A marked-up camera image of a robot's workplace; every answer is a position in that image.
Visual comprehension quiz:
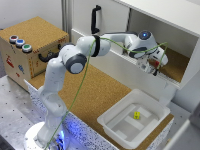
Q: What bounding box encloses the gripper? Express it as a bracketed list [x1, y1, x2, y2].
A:
[137, 56, 158, 75]

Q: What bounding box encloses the yellow block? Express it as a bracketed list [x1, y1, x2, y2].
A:
[133, 111, 141, 120]

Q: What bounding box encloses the white sliding door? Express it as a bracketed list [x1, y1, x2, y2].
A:
[71, 0, 132, 38]

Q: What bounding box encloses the white cabinet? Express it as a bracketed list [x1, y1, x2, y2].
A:
[70, 0, 200, 113]

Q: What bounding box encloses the white plastic box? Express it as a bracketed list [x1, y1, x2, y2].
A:
[96, 87, 172, 150]

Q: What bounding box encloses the green button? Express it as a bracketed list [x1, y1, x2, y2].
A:
[21, 43, 34, 54]

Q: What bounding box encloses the blue button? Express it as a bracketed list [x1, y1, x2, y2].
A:
[15, 38, 26, 49]

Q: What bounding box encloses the red button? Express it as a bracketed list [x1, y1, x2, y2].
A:
[8, 34, 19, 45]

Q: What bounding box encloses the black door handle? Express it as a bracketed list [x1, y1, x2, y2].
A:
[91, 4, 103, 35]

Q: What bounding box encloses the green cable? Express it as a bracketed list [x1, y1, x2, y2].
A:
[43, 35, 170, 150]

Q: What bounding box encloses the black drawer handle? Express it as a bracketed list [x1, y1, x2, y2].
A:
[37, 50, 64, 64]

